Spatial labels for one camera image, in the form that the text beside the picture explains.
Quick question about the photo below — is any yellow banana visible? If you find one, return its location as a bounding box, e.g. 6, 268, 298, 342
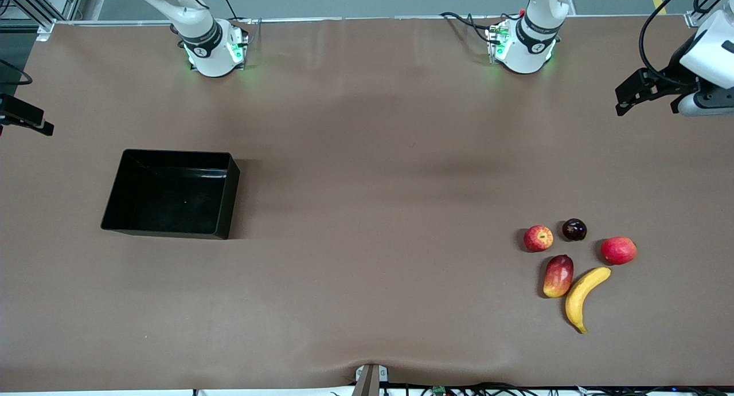
565, 266, 612, 334

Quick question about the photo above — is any black plastic box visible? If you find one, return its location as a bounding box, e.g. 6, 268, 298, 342
101, 149, 241, 240

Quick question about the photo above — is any plain red apple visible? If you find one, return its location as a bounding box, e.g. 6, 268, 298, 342
600, 237, 638, 266

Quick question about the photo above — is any red yellow speckled apple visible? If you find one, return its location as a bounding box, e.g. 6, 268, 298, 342
523, 225, 555, 253

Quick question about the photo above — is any dark purple plum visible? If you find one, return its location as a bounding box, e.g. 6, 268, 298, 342
561, 218, 588, 242

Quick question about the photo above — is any red yellow mango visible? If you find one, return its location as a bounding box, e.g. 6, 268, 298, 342
542, 254, 575, 299

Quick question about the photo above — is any brown table mat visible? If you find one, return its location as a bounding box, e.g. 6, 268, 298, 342
0, 17, 734, 388

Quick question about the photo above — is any aluminium frame profile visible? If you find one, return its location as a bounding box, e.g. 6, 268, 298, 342
685, 0, 734, 28
0, 0, 88, 42

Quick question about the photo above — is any black left arm base cable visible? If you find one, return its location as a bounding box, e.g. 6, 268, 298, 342
440, 11, 495, 42

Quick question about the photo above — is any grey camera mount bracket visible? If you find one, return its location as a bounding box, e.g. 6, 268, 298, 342
352, 363, 389, 396

